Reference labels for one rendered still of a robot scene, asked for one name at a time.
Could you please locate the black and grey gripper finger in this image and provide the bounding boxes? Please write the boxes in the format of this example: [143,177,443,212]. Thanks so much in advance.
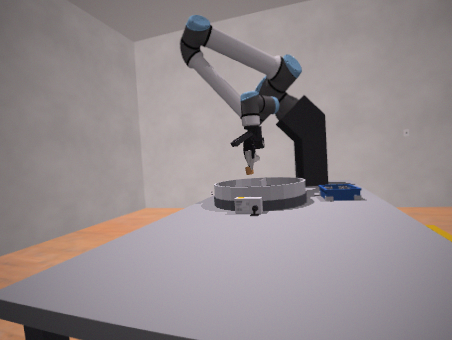
[243,147,250,167]
[249,142,260,170]

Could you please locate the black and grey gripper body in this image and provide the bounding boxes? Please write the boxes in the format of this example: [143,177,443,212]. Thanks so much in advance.
[243,125,264,150]

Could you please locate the blue crate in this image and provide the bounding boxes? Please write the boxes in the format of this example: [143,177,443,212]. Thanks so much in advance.
[319,184,362,201]

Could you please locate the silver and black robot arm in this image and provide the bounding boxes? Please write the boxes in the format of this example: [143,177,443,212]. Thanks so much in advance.
[180,15,302,127]

